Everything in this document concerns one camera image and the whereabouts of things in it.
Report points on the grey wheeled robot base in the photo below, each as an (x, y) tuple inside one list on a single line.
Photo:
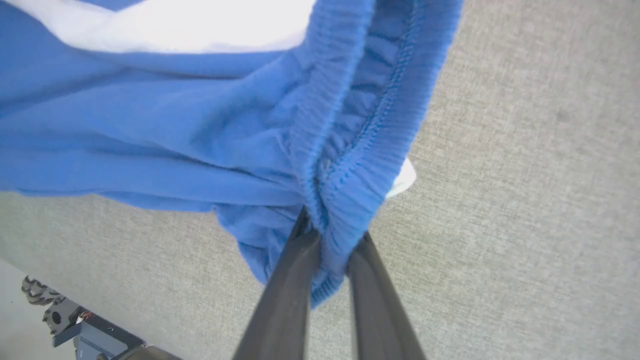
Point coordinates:
[(95, 337)]

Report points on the grey fabric sofa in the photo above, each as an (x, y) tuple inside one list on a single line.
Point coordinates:
[(525, 200)]

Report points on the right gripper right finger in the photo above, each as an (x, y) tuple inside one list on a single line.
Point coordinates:
[(380, 320)]

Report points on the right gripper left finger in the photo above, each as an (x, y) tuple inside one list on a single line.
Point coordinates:
[(285, 310)]

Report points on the blue and white shorts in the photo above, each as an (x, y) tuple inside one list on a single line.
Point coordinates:
[(150, 125)]

